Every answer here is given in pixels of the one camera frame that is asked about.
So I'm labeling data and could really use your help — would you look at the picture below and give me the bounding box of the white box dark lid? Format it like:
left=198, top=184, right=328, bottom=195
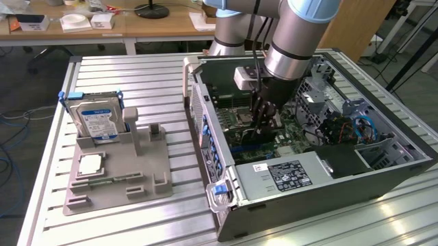
left=17, top=14, right=51, bottom=32

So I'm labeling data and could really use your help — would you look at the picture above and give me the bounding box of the beige case latch bar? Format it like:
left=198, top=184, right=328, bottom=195
left=184, top=56, right=201, bottom=99

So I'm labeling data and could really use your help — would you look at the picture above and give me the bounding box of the black open PC case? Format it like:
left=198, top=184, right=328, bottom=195
left=184, top=50, right=438, bottom=243

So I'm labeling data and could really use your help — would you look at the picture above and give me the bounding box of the black power wire bundle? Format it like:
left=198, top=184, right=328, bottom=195
left=320, top=114, right=356, bottom=146

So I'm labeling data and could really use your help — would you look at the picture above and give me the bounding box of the black office chair base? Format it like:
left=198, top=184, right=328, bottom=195
left=22, top=45, right=75, bottom=75

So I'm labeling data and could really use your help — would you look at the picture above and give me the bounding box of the hard disk blue bracket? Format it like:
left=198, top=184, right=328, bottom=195
left=58, top=89, right=127, bottom=145

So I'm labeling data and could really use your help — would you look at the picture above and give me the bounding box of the green motherboard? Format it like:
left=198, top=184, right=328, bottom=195
left=209, top=87, right=320, bottom=165

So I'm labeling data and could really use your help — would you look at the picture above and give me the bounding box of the blue expansion slot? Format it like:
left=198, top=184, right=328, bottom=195
left=232, top=143, right=272, bottom=155

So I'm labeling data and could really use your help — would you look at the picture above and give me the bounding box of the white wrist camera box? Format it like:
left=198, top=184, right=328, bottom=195
left=234, top=66, right=266, bottom=90

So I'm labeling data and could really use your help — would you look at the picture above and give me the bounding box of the grey power supply unit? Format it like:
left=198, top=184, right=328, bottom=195
left=234, top=151, right=336, bottom=202

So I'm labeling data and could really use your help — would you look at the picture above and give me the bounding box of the green low-profile graphics card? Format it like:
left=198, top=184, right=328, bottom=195
left=236, top=127, right=280, bottom=149

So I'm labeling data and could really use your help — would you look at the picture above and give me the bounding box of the wooden cabinet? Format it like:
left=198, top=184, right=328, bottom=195
left=317, top=0, right=400, bottom=63

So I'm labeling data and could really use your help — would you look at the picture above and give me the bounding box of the blue floor cable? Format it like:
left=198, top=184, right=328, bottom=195
left=0, top=112, right=34, bottom=218

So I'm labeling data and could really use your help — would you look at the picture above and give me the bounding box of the blue case latch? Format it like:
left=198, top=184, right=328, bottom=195
left=212, top=184, right=229, bottom=197

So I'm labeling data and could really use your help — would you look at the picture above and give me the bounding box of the black plastic shroud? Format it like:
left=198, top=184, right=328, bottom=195
left=304, top=142, right=374, bottom=179

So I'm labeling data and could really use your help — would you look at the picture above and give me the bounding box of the CPU socket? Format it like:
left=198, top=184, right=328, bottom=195
left=233, top=107, right=257, bottom=126

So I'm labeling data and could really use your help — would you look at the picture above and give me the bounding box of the dark arm cable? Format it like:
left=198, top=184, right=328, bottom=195
left=250, top=12, right=276, bottom=88

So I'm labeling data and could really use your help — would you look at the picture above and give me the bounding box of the small white labelled box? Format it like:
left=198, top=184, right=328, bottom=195
left=91, top=13, right=117, bottom=30

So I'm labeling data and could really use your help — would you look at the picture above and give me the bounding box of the green RAM stick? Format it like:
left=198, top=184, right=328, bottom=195
left=87, top=176, right=130, bottom=187

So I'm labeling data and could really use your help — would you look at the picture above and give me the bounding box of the grey plastic parts rack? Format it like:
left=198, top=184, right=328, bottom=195
left=63, top=106, right=176, bottom=216

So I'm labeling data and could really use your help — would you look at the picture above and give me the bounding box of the white metal desk frame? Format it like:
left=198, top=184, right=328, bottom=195
left=376, top=0, right=438, bottom=74

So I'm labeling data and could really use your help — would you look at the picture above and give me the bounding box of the black round lamp base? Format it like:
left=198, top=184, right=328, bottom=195
left=134, top=0, right=172, bottom=19

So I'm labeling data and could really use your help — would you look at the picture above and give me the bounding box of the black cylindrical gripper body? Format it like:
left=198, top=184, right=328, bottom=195
left=253, top=75, right=297, bottom=109

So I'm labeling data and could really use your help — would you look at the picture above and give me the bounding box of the silver CPU chip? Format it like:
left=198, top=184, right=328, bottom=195
left=78, top=154, right=106, bottom=178

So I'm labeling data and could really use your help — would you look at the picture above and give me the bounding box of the wooden desk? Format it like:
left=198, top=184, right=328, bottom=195
left=0, top=0, right=248, bottom=56

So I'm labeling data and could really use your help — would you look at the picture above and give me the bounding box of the white paper stack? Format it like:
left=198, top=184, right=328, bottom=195
left=189, top=11, right=217, bottom=32

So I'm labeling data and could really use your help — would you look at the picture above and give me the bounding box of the perforated metal disk bay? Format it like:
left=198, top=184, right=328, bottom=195
left=294, top=75, right=344, bottom=124

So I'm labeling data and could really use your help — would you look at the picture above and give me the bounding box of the blue data wire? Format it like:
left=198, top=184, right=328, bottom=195
left=353, top=115, right=380, bottom=145

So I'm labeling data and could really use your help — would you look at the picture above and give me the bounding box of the white box round insert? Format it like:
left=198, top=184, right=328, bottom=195
left=61, top=14, right=94, bottom=33

